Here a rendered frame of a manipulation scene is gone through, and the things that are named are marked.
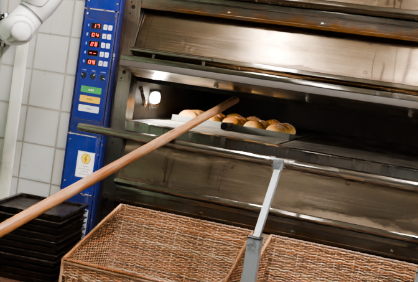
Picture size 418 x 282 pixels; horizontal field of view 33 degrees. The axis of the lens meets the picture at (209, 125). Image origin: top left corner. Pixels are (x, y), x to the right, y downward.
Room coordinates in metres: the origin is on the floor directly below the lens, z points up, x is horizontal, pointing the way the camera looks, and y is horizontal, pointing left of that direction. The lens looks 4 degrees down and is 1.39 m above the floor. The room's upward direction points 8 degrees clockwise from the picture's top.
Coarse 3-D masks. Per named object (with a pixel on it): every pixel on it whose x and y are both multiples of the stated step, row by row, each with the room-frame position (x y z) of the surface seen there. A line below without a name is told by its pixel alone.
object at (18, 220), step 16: (208, 112) 2.54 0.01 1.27; (176, 128) 2.35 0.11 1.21; (160, 144) 2.23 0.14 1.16; (128, 160) 2.07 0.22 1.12; (96, 176) 1.93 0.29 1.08; (64, 192) 1.81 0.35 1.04; (32, 208) 1.70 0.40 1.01; (48, 208) 1.74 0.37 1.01; (0, 224) 1.61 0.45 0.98; (16, 224) 1.64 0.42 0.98
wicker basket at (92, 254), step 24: (120, 216) 2.71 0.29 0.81; (144, 216) 2.69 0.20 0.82; (168, 216) 2.67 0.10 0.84; (96, 240) 2.52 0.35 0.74; (120, 240) 2.68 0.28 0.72; (144, 240) 2.66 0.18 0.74; (168, 240) 2.64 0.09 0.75; (192, 240) 2.62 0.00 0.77; (216, 240) 2.61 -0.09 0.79; (240, 240) 2.59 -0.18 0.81; (72, 264) 2.26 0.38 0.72; (96, 264) 2.56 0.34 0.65; (144, 264) 2.63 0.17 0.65; (168, 264) 2.61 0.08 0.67; (192, 264) 2.59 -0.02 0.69; (216, 264) 2.57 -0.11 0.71; (240, 264) 2.42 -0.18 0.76
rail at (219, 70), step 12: (132, 60) 2.62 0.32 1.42; (144, 60) 2.60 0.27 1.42; (156, 60) 2.59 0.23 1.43; (168, 60) 2.58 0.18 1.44; (216, 72) 2.53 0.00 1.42; (228, 72) 2.52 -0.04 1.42; (240, 72) 2.51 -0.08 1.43; (300, 84) 2.44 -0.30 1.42; (312, 84) 2.43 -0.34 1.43; (324, 84) 2.42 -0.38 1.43; (384, 96) 2.37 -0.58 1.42; (396, 96) 2.36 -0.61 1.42; (408, 96) 2.35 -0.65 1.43
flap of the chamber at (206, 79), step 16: (128, 64) 2.62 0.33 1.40; (144, 64) 2.60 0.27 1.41; (176, 80) 2.72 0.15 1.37; (192, 80) 2.64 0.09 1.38; (208, 80) 2.57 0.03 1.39; (224, 80) 2.51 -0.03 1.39; (240, 80) 2.50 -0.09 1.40; (256, 80) 2.48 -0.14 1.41; (272, 96) 2.65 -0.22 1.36; (288, 96) 2.58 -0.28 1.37; (304, 96) 2.52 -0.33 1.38; (320, 96) 2.45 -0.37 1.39; (336, 96) 2.41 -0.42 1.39; (352, 96) 2.39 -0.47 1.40; (368, 96) 2.38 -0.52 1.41; (384, 112) 2.51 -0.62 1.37; (400, 112) 2.45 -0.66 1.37; (416, 112) 2.39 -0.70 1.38
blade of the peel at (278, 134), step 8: (176, 120) 3.18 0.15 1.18; (184, 120) 3.17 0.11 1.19; (208, 120) 3.13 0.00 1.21; (240, 128) 3.09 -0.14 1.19; (248, 128) 3.08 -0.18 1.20; (256, 128) 3.07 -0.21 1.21; (272, 136) 3.05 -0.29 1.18; (280, 136) 3.04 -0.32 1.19; (288, 136) 3.03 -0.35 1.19; (296, 136) 3.23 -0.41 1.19
